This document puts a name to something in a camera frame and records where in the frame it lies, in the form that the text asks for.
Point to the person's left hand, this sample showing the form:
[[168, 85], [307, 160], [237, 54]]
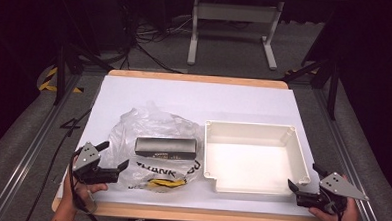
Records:
[[80, 195]]

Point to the white paper sheet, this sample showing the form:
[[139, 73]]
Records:
[[191, 97]]

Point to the white metal stand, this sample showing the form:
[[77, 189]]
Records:
[[235, 12]]

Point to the clear plastic bag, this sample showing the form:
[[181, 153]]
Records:
[[150, 123]]

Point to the aluminium floor rail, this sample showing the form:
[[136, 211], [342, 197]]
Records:
[[351, 170], [32, 150]]

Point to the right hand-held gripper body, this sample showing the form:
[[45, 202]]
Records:
[[337, 188]]

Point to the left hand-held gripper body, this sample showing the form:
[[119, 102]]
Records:
[[87, 167]]

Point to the dark grey rectangular box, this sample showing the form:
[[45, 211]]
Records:
[[165, 146]]

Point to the white plastic tray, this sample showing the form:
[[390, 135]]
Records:
[[248, 159]]

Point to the black metal stand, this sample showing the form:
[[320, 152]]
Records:
[[333, 93], [60, 74]]

